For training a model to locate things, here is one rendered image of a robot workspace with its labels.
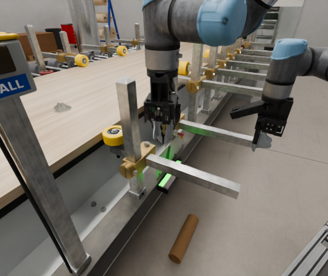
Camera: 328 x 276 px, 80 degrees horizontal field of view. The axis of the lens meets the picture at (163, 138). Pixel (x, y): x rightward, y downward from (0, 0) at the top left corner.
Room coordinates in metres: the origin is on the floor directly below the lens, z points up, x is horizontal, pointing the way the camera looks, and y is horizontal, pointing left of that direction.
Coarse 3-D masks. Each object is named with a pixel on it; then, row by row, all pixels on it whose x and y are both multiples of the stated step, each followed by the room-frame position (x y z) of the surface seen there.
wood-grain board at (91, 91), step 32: (96, 64) 1.53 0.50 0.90; (128, 64) 1.53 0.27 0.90; (32, 96) 0.88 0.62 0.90; (64, 96) 0.88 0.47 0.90; (96, 96) 0.88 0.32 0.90; (64, 128) 0.58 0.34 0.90; (96, 128) 0.58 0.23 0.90; (0, 160) 0.41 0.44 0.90; (64, 160) 0.43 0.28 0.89; (0, 192) 0.30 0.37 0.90
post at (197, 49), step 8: (200, 48) 0.89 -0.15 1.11; (192, 56) 0.90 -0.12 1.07; (200, 56) 0.90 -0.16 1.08; (192, 64) 0.90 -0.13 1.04; (200, 64) 0.91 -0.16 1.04; (192, 72) 0.90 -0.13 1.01; (200, 72) 0.92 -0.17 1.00; (192, 96) 0.90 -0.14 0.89; (192, 104) 0.89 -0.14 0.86; (192, 112) 0.89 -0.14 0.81; (192, 120) 0.89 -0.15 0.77
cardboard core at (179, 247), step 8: (192, 216) 0.81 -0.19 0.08; (184, 224) 0.77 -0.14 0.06; (192, 224) 0.76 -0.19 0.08; (184, 232) 0.70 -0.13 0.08; (192, 232) 0.71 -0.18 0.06; (176, 240) 0.66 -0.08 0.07; (184, 240) 0.65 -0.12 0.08; (176, 248) 0.60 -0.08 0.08; (184, 248) 0.61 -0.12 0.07; (176, 256) 0.56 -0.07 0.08
